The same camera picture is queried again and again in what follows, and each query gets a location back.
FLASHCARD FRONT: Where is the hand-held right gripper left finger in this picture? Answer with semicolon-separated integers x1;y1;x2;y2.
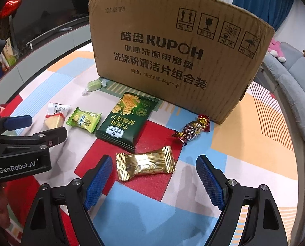
23;154;113;246

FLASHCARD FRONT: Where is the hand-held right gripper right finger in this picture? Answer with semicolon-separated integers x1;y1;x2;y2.
196;155;289;246

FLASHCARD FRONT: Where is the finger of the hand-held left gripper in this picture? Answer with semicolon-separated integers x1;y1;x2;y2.
0;115;33;137
0;126;68;150

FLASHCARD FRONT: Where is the white red cake packet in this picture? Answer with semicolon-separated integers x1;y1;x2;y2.
44;102;71;130

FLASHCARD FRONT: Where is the light green snack packet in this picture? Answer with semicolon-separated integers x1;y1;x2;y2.
66;107;102;134

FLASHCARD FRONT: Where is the gold foil snack packet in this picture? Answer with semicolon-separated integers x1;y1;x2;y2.
116;146;177;182

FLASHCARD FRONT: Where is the brown gold twisted candy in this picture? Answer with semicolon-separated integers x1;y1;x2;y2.
172;114;211;146

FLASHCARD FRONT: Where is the dark green cracker packet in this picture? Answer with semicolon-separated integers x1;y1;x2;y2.
95;92;160;153

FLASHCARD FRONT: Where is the pale green twisted candy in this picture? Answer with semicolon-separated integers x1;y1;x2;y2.
81;79;109;96

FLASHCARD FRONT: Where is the brown cardboard box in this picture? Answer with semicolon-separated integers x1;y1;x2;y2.
88;0;275;125

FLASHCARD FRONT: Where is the colourful patchwork tablecloth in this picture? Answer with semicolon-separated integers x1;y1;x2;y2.
0;41;300;246

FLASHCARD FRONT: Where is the grey television cabinet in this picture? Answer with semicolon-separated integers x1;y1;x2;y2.
0;18;94;93

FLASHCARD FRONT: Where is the printed green beige box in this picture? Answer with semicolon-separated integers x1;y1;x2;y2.
2;37;18;67

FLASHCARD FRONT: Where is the red heart balloon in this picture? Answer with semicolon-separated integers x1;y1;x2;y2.
0;0;22;21

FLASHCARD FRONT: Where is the black television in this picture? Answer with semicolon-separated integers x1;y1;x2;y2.
10;0;91;49

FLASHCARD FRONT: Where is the grey corner sofa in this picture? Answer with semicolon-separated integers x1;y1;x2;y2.
260;40;305;144

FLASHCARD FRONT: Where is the pink plush toy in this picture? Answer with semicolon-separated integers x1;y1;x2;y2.
268;38;287;62

